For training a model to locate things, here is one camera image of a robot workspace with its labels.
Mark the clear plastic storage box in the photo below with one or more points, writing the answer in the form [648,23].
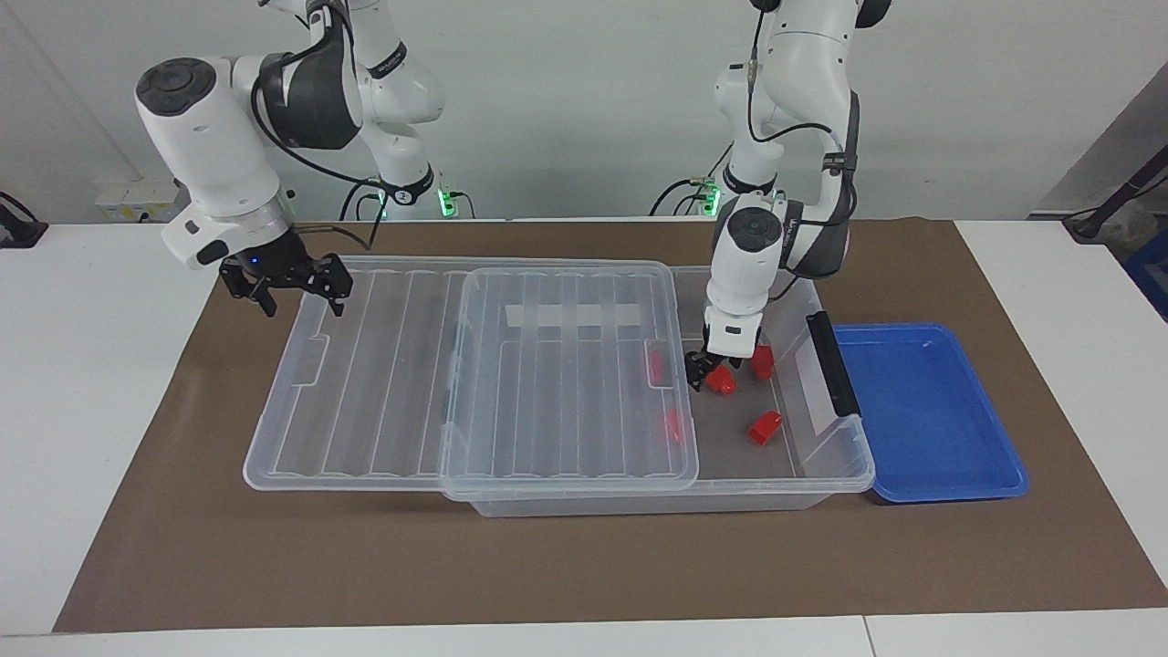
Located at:
[639,505]

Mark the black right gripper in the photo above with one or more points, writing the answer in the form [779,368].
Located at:
[287,269]

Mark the black stand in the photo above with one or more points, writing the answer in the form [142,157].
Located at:
[1127,192]

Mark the clear ribbed plastic lid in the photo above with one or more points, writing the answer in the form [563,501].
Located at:
[365,383]

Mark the white wall socket strip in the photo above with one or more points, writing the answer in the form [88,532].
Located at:
[137,205]

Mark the black box latch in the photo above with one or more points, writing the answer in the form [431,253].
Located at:
[832,365]

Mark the red block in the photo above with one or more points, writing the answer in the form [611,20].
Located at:
[673,427]
[655,365]
[762,362]
[765,427]
[724,380]

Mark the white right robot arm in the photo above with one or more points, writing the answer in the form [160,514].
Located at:
[210,137]

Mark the blue crate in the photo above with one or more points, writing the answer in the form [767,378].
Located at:
[1152,274]

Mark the blue plastic tray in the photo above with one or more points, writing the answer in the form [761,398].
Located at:
[922,411]

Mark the brown table mat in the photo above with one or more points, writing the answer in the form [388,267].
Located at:
[274,547]

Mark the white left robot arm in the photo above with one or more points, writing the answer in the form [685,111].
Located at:
[748,274]

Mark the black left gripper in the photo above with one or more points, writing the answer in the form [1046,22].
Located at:
[707,358]

